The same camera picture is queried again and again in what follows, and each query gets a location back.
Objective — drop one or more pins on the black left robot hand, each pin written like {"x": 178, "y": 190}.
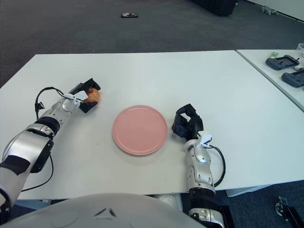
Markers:
{"x": 90, "y": 83}

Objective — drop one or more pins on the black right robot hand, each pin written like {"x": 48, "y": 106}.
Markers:
{"x": 193, "y": 126}

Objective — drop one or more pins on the red yellow apple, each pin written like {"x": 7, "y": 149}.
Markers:
{"x": 93, "y": 96}

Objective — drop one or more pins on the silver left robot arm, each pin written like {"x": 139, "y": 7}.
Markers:
{"x": 28, "y": 142}

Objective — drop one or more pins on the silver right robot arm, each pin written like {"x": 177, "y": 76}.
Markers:
{"x": 202, "y": 168}

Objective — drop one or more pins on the pink round plate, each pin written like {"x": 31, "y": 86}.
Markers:
{"x": 140, "y": 130}

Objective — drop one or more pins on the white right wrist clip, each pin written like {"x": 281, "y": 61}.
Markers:
{"x": 204, "y": 140}

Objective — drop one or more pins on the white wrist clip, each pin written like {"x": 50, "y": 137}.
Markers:
{"x": 78, "y": 97}
{"x": 204, "y": 140}

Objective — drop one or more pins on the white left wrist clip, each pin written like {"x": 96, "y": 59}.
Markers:
{"x": 78, "y": 97}

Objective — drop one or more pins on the silver robot waist housing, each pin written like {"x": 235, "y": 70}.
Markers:
{"x": 166, "y": 199}

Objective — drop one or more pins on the flat red black floor object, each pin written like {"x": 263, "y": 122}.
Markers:
{"x": 129, "y": 15}

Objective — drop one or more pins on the grey handheld controller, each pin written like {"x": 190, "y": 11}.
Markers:
{"x": 294, "y": 78}
{"x": 280, "y": 62}

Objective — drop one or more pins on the small green packet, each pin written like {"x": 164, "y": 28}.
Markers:
{"x": 274, "y": 54}

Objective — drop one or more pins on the large black box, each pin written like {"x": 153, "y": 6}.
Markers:
{"x": 213, "y": 6}

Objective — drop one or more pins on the silver grey robot torso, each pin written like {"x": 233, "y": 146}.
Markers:
{"x": 95, "y": 209}

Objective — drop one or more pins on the black wheeled stand base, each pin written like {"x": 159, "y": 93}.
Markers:
{"x": 291, "y": 212}

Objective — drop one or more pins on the clear plastic container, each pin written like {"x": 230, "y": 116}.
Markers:
{"x": 301, "y": 48}

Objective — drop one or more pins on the small grey quadruped robot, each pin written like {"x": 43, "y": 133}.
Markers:
{"x": 268, "y": 10}

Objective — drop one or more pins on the white table frame beam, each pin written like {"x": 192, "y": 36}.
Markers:
{"x": 247, "y": 190}

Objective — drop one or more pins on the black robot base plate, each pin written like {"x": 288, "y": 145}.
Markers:
{"x": 226, "y": 216}

